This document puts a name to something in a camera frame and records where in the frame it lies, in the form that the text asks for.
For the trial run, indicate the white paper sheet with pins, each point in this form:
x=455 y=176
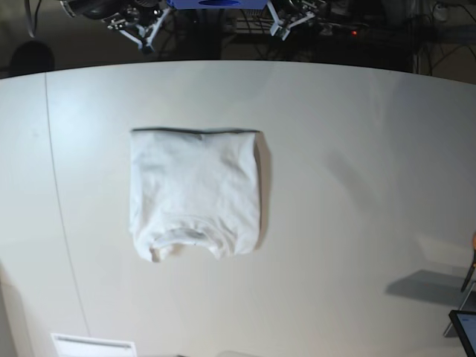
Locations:
x=70 y=345

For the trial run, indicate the blue box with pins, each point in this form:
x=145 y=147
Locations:
x=217 y=4

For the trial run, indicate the black tablet stand leg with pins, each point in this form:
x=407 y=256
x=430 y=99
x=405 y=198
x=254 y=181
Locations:
x=470 y=273

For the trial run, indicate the white T-shirt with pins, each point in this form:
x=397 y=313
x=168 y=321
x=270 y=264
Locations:
x=198 y=188

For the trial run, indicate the black tablet screen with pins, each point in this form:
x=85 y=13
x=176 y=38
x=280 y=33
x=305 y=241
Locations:
x=464 y=324

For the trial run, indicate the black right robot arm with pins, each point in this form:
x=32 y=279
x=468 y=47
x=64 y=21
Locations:
x=91 y=9

